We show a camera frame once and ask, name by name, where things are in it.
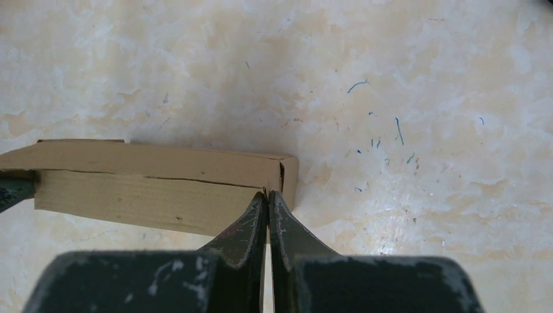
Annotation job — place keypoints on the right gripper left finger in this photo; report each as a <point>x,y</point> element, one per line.
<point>225,275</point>

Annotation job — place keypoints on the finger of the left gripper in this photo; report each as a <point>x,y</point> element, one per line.
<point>16,186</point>

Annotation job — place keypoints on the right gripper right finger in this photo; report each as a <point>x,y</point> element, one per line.
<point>308,276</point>

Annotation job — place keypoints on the brown cardboard box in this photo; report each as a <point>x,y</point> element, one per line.
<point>173,188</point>

